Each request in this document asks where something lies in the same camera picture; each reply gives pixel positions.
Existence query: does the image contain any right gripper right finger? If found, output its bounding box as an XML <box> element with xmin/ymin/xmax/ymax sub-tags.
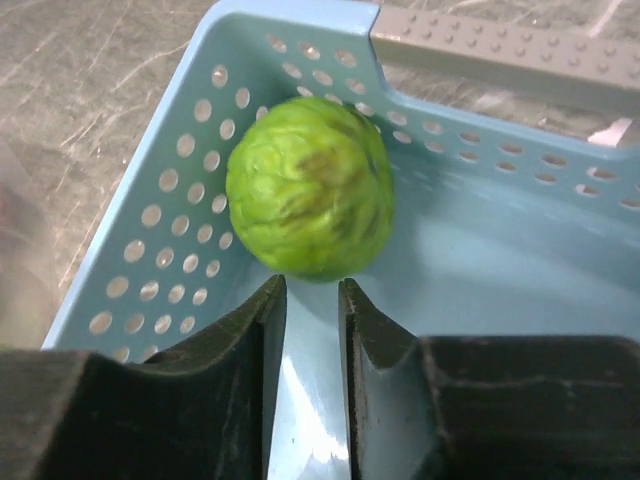
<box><xmin>338</xmin><ymin>279</ymin><xmax>639</xmax><ymax>479</ymax></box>

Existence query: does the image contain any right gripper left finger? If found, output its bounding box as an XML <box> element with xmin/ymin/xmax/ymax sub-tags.
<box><xmin>1</xmin><ymin>275</ymin><xmax>287</xmax><ymax>479</ymax></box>

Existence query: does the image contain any small green fruit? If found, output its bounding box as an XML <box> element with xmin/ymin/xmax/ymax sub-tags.
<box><xmin>225</xmin><ymin>97</ymin><xmax>395</xmax><ymax>282</ymax></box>

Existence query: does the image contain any light blue plastic basket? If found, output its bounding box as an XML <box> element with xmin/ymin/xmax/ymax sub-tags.
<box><xmin>44</xmin><ymin>1</ymin><xmax>639</xmax><ymax>479</ymax></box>

